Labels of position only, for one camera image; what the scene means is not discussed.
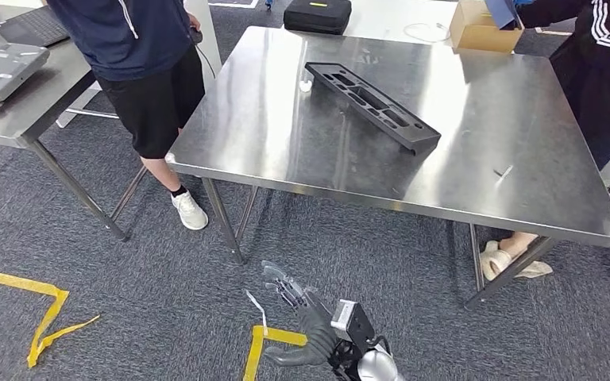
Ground thin white cable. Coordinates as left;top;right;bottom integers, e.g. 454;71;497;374
403;21;452;44

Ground blue folder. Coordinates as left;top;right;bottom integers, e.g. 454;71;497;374
484;0;522;30

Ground grey metal part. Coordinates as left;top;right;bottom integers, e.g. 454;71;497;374
0;41;51;114

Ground cardboard box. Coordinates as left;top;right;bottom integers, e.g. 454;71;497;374
450;0;524;55

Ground white table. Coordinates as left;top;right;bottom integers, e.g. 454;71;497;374
336;0;458;44

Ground yellow floor tape, loose end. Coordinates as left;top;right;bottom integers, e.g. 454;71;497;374
0;264;102;369

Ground yellow floor tape square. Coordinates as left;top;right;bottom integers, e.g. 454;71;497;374
241;325;309;381

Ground grey flat panel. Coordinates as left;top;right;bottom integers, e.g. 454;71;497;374
0;5;71;48

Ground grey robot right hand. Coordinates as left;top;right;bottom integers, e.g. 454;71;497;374
261;260;344;368

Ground steel table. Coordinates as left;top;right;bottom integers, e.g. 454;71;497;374
0;4;149;243

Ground black case with yellow label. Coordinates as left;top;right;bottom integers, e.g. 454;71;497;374
283;0;353;37

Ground steel workbench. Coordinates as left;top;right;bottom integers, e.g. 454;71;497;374
165;25;610;311

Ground white tape scrap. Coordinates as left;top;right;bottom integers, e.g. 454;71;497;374
244;289;269;335

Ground thin black cable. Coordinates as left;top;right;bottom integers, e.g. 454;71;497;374
197;43;218;80

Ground long black plastic panel part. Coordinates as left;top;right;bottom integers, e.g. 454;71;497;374
304;61;442;156

